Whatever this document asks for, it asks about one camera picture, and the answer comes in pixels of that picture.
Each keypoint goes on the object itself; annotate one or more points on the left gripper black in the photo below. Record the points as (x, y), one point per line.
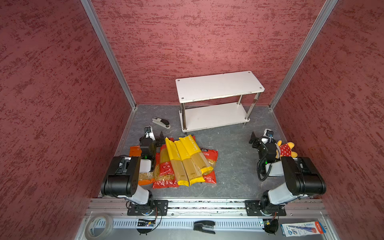
(154, 137)

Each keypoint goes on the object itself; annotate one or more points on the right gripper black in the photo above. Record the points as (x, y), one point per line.
(260, 141)

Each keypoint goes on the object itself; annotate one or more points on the yellow spaghetti pack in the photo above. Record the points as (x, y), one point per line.
(177, 164)
(197, 156)
(193, 172)

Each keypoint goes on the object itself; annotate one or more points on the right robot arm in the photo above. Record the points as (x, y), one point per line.
(276, 159)

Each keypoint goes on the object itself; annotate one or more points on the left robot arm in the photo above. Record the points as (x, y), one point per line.
(122, 177)

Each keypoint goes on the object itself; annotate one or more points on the red pasta bag left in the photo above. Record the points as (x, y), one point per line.
(164, 174)

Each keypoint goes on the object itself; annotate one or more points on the red pasta bag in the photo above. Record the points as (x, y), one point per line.
(164, 174)
(212, 157)

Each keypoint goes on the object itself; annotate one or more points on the orange pasta bag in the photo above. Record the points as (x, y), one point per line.
(144, 178)

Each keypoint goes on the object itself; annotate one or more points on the red pasta bag right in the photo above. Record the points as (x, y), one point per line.
(212, 157)

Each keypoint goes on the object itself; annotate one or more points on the white two-tier shelf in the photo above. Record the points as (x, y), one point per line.
(244, 85)

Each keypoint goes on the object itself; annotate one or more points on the white black stapler on floor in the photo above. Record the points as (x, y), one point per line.
(161, 122)

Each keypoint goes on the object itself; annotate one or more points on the yellow plush toy red dress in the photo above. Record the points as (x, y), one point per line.
(285, 150)

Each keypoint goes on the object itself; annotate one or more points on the clear tape roll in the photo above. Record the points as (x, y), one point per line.
(99, 227)

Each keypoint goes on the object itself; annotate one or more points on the white blue toothpaste box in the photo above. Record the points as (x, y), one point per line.
(302, 229)

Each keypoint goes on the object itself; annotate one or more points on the black stapler front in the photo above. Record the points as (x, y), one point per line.
(205, 226)

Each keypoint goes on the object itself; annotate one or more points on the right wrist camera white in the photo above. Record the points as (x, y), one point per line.
(268, 133)

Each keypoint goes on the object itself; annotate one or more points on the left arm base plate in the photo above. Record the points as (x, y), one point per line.
(151, 209)

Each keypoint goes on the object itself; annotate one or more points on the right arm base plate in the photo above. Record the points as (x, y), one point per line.
(257, 208)

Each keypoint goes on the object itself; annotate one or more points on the aluminium front rail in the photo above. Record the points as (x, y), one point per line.
(228, 214)

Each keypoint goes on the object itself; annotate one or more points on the right corner aluminium post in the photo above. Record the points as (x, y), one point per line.
(318, 24)

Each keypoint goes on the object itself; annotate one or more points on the corner aluminium post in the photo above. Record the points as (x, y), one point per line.
(318, 24)
(92, 15)

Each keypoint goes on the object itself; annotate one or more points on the left corner aluminium post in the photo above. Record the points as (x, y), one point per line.
(92, 15)

